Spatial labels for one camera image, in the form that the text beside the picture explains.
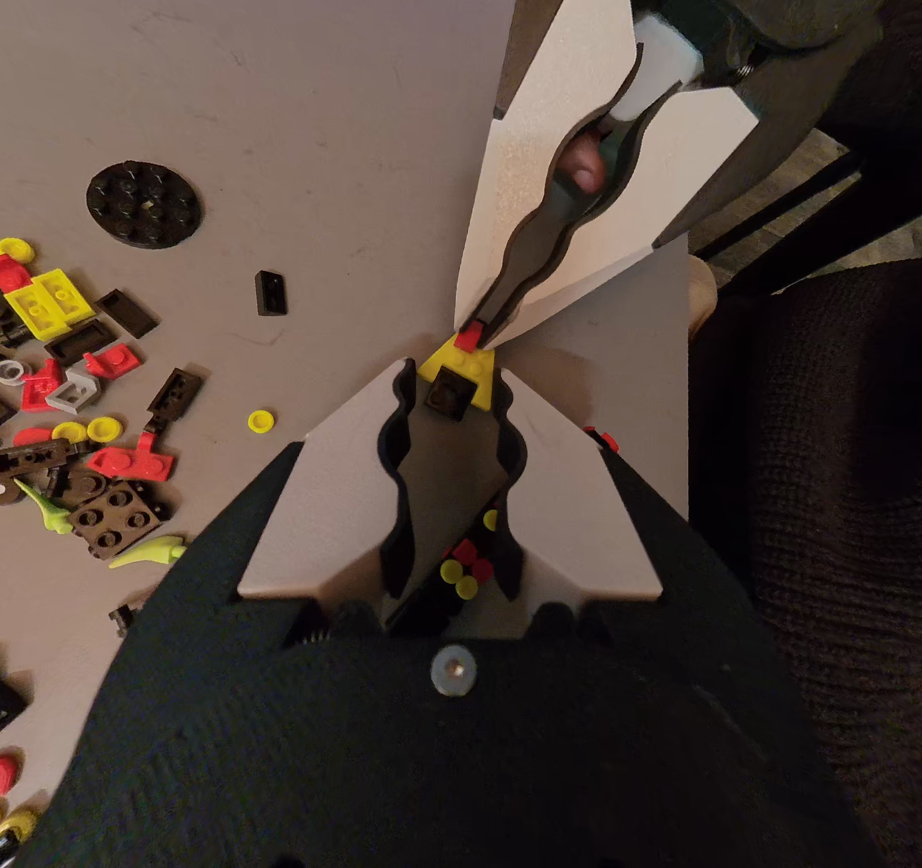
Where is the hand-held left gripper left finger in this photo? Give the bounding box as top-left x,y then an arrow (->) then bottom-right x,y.
236,358 -> 420,620

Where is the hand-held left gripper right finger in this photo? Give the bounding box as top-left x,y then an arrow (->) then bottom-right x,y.
496,369 -> 665,624

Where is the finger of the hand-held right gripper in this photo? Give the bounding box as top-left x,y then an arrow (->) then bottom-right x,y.
455,0 -> 643,330
479,14 -> 762,350

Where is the black square lego piece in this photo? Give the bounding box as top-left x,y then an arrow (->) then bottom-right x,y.
424,367 -> 481,423

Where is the yellow wedge lego plate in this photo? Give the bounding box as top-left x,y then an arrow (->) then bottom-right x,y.
417,335 -> 498,415

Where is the black red yellow lego assembly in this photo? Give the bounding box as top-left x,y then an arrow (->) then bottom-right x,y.
389,425 -> 621,631

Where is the pile of lego pieces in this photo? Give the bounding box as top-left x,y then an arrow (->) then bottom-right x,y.
0,234 -> 205,574

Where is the small black lego tile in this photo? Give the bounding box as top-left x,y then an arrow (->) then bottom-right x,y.
254,269 -> 290,318

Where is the black round lego plate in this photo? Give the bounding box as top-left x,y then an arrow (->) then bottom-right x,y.
85,159 -> 206,250

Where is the yellow lego piece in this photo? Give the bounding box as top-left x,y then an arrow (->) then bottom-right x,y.
0,806 -> 41,848

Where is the person's right hand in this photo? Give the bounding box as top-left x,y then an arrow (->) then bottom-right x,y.
562,132 -> 608,193

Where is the person's black knitted sweater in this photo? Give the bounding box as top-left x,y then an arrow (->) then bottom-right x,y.
688,259 -> 922,868

